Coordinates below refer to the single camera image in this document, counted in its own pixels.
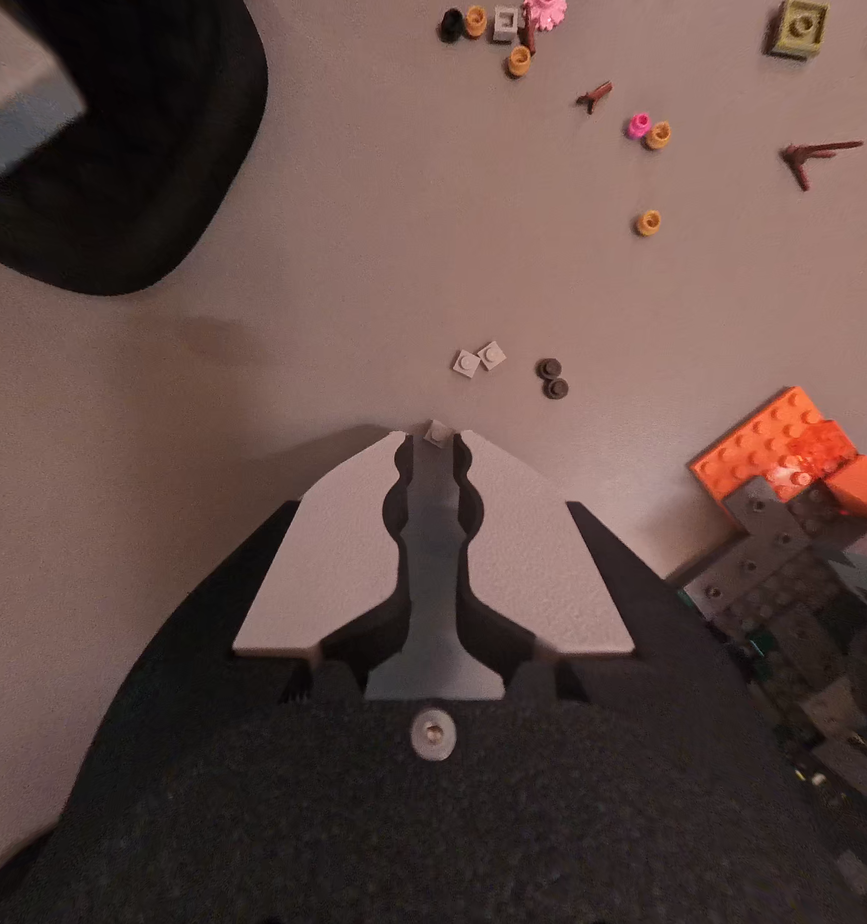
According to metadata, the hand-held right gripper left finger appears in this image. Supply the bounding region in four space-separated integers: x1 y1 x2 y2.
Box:
231 432 414 664

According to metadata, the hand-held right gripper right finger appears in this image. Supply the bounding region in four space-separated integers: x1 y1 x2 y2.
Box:
451 431 636 664

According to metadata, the grey desk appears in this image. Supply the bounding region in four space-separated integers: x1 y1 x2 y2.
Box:
0 0 867 896

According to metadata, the multicoloured brick model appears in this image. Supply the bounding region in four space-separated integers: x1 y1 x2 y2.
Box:
668 386 867 802

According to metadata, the black mesh office chair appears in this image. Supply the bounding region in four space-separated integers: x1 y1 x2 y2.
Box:
0 0 270 297

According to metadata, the large brown branch piece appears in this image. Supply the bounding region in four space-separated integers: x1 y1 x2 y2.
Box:
780 139 865 192

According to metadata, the olive square plate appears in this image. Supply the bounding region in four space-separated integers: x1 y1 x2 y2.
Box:
765 0 831 60

